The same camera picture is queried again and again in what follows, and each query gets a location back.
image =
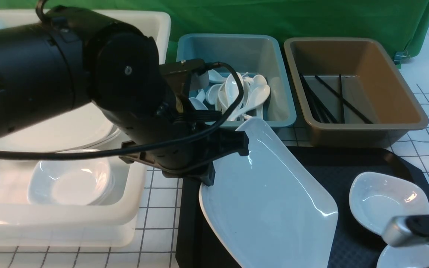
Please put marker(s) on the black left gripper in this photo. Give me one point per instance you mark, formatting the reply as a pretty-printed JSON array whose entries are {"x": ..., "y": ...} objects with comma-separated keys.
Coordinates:
[{"x": 191, "y": 159}]

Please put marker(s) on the large white square plate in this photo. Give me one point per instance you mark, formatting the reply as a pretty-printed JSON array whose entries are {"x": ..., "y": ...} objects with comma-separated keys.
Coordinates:
[{"x": 266, "y": 209}]

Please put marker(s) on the white small bowl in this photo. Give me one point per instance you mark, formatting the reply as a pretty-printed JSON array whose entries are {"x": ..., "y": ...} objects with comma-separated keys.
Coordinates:
[
  {"x": 404, "y": 257},
  {"x": 376, "y": 198},
  {"x": 74, "y": 182}
]

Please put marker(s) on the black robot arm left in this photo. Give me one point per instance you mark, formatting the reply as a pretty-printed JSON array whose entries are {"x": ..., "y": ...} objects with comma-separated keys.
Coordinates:
[{"x": 74, "y": 56}]

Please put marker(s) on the top white plate in bin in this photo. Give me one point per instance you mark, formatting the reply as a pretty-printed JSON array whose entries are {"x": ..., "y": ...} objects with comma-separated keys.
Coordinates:
[{"x": 81, "y": 128}]

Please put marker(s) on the white spoon right long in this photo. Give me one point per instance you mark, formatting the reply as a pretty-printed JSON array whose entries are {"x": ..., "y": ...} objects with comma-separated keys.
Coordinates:
[{"x": 255, "y": 99}]

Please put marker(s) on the teal plastic bin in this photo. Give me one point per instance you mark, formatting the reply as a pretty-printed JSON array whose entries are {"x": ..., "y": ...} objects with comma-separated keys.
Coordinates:
[{"x": 255, "y": 54}]

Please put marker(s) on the black serving tray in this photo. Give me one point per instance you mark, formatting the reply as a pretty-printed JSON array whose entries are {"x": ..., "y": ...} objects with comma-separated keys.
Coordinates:
[{"x": 335, "y": 169}]

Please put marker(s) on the white small bowl in bin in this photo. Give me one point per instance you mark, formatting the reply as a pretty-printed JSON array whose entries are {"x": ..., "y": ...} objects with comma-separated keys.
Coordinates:
[{"x": 74, "y": 182}]

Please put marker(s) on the black chopstick long diagonal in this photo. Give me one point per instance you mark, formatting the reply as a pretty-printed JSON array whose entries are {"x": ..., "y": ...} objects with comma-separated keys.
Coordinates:
[{"x": 346, "y": 103}]

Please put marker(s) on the brown plastic bin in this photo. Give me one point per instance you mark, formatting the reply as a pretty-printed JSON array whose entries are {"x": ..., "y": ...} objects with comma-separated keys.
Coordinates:
[{"x": 371, "y": 82}]

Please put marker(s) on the metal binder clip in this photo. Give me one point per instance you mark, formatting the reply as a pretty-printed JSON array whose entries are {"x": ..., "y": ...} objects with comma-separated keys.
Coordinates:
[{"x": 401, "y": 57}]

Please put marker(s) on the large white plastic bin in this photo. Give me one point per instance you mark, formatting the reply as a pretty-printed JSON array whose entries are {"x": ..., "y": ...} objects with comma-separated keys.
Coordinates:
[{"x": 109, "y": 223}]

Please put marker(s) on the green backdrop cloth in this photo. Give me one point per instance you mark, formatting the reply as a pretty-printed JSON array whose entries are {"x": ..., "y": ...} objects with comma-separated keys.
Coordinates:
[{"x": 398, "y": 25}]

